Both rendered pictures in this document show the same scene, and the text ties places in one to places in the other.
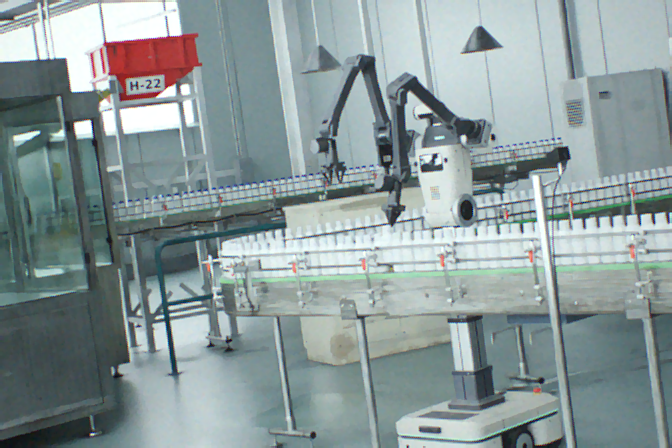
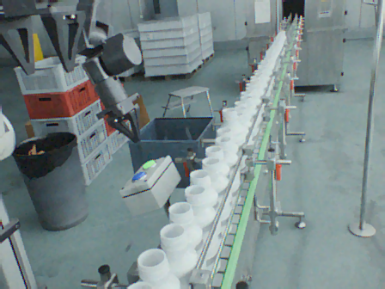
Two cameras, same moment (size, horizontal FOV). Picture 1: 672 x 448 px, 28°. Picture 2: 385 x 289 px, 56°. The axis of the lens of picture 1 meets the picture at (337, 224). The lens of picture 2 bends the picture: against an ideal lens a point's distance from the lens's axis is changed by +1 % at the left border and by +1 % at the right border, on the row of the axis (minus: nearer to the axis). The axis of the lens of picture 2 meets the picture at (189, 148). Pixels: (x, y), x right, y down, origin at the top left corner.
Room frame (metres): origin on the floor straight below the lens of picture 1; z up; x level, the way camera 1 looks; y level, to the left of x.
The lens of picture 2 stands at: (6.13, 0.51, 1.46)
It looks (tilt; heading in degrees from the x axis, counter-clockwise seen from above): 22 degrees down; 242
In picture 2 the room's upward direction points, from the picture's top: 7 degrees counter-clockwise
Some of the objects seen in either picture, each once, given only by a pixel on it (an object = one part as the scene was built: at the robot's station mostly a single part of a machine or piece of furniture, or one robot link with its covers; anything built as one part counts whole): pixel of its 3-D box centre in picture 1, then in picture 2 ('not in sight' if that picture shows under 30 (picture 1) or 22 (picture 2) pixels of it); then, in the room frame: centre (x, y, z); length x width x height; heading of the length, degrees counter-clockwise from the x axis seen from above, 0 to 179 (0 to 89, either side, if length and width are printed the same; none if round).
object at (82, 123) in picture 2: not in sight; (70, 119); (5.54, -2.92, 0.55); 0.61 x 0.41 x 0.22; 50
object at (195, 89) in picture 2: not in sight; (185, 104); (3.94, -3.57, 0.21); 0.61 x 0.47 x 0.41; 96
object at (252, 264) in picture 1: (249, 288); not in sight; (6.21, 0.45, 0.96); 0.23 x 0.10 x 0.27; 133
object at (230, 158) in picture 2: (369, 253); (225, 171); (5.71, -0.12, 1.08); 0.06 x 0.06 x 0.17
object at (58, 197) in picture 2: not in sight; (55, 181); (5.88, -2.15, 0.32); 0.45 x 0.45 x 0.64
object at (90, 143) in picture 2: not in sight; (75, 141); (5.54, -2.92, 0.33); 0.61 x 0.41 x 0.22; 49
